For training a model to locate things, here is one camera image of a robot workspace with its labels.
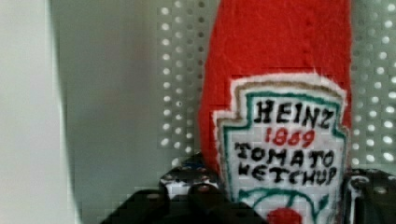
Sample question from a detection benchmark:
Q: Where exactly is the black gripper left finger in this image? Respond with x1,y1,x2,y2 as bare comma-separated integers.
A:
100,153,267,224

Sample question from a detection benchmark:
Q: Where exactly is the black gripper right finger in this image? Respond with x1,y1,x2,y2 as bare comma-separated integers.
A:
342,169,396,224

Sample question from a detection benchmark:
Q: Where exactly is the red plush ketchup bottle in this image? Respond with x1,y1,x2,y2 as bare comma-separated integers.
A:
199,0,351,224

